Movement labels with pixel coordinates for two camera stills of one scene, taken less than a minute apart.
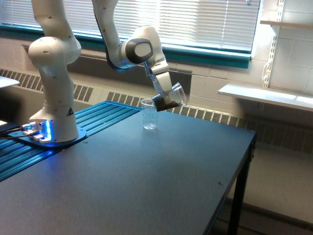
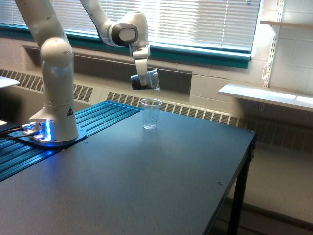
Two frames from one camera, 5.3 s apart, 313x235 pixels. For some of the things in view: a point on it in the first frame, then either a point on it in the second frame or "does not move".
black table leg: (240, 191) does not move
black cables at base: (4, 134) does not move
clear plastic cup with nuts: (170, 99) → (152, 81)
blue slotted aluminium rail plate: (15, 156) does not move
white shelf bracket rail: (280, 7) does not move
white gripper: (164, 81) → (141, 53)
